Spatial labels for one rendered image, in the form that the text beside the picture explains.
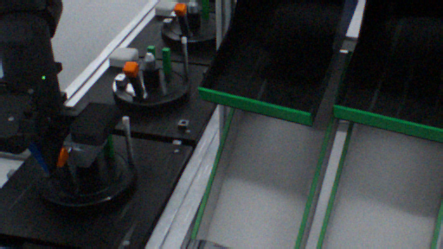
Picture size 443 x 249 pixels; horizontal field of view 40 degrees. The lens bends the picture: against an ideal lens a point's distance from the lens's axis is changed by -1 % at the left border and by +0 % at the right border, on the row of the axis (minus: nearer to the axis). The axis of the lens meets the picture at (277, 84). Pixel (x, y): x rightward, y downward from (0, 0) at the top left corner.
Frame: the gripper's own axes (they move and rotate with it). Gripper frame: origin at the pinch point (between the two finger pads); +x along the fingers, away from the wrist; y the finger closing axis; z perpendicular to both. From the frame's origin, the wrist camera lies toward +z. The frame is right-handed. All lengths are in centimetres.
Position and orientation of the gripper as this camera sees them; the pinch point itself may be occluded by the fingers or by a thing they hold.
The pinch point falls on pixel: (46, 149)
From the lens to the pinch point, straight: 80.0
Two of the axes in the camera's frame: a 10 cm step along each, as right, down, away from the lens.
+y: 9.8, 1.2, -1.5
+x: -0.3, 8.6, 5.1
